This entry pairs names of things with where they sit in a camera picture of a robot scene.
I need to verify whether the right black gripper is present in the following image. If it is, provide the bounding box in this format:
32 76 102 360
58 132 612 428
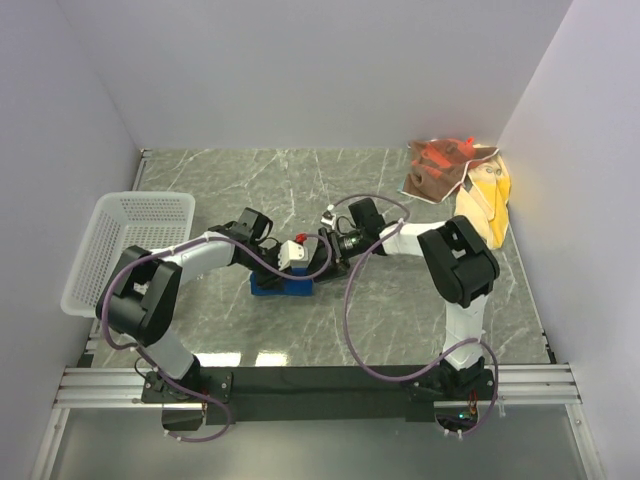
304 227 367 284

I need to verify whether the blue towel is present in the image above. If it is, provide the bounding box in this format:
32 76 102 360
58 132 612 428
253 278 313 297

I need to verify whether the yellow cream towel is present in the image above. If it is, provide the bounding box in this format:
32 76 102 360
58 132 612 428
454 150 511 250

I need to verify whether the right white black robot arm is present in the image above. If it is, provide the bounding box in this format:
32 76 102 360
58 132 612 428
309 195 500 401

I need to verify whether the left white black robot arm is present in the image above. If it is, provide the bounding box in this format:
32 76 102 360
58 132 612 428
96 208 286 402

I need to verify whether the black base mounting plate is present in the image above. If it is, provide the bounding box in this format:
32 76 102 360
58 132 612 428
140 365 499 432

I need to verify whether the white perforated plastic basket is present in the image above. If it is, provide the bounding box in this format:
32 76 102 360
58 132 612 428
60 191 195 319

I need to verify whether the brown orange towel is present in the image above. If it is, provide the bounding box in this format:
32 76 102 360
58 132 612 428
400 138 476 204

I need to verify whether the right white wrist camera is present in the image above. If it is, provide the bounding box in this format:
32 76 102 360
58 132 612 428
320 204 337 230

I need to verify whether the aluminium rail frame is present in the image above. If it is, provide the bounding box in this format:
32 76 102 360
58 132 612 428
29 147 601 480

